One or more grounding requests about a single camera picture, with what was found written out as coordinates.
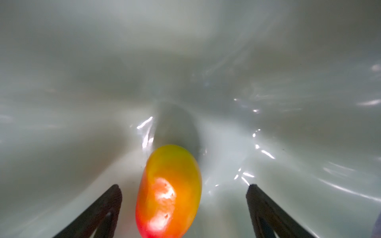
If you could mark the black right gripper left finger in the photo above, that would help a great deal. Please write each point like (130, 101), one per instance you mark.
(99, 219)

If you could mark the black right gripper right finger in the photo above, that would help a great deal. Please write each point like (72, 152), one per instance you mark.
(269, 220)

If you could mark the small red fruit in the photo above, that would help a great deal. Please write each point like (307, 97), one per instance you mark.
(169, 193)

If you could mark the light green fruit plate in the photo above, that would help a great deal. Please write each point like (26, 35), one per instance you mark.
(282, 94)

